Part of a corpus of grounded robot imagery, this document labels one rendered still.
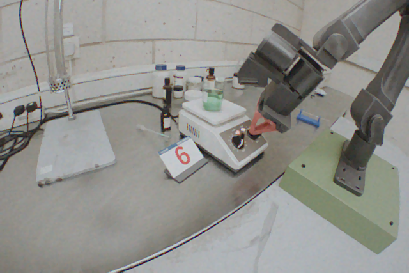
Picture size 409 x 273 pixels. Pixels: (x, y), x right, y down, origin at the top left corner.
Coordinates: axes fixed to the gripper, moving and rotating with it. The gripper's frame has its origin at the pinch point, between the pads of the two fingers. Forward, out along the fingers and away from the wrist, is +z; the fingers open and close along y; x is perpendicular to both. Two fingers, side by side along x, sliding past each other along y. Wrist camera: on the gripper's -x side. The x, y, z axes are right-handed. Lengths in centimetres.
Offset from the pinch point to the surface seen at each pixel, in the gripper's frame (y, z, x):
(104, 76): -9, 24, -52
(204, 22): -58, 4, -36
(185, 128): 2.8, 9.2, -13.4
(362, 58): -117, -35, 74
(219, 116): 1.9, 0.6, -8.4
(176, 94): -21.1, 23.1, -24.7
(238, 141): 5.5, 0.5, -2.6
